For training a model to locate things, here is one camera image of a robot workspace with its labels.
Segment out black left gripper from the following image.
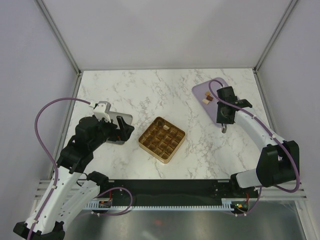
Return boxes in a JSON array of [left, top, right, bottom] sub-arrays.
[[90, 115, 134, 150]]

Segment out left aluminium frame post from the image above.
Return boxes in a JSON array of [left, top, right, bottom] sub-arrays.
[[34, 0, 82, 76]]

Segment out white square chocolate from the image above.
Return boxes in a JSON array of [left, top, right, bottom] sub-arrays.
[[202, 99, 209, 105]]

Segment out white cable duct rail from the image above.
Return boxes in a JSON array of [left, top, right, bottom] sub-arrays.
[[84, 198, 251, 211]]

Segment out metal tongs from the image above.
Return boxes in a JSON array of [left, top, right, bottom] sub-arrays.
[[221, 123, 227, 134]]

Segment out gold chocolate tin box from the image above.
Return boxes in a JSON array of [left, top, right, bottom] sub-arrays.
[[138, 116, 186, 164]]

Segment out aluminium frame post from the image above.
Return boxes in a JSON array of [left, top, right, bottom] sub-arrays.
[[253, 0, 300, 74], [34, 0, 82, 76]]

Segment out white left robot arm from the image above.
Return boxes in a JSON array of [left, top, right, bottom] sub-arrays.
[[13, 115, 135, 240]]

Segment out purple cable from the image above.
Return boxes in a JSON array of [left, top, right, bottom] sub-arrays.
[[26, 97, 92, 240], [208, 79, 302, 193]]

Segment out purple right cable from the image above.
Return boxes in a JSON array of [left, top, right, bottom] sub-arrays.
[[208, 79, 302, 193]]

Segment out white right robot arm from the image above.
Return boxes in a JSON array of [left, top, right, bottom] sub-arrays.
[[216, 86, 300, 198]]

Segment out right aluminium frame post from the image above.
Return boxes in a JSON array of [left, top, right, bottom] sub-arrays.
[[253, 0, 300, 74]]

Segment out silver tin lid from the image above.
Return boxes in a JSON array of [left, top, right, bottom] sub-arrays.
[[106, 109, 133, 146]]

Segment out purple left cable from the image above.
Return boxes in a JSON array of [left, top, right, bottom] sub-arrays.
[[26, 97, 92, 240]]

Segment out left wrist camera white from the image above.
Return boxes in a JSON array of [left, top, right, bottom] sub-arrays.
[[93, 101, 111, 123]]

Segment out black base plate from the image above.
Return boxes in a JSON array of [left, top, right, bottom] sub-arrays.
[[74, 178, 261, 207]]

